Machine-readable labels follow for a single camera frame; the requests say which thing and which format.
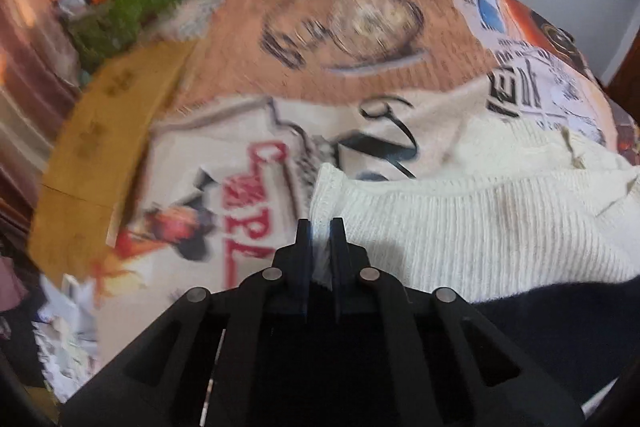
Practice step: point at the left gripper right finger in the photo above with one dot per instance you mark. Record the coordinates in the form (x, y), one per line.
(346, 262)

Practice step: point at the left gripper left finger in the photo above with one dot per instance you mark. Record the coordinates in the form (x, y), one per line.
(295, 262)

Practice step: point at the pink striped curtain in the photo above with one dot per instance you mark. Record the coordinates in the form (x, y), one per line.
(39, 88)

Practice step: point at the black and white striped sweater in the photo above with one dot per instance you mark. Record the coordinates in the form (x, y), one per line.
(538, 228)

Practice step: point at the newspaper print bed blanket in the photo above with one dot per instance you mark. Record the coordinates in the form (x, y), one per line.
(378, 89)

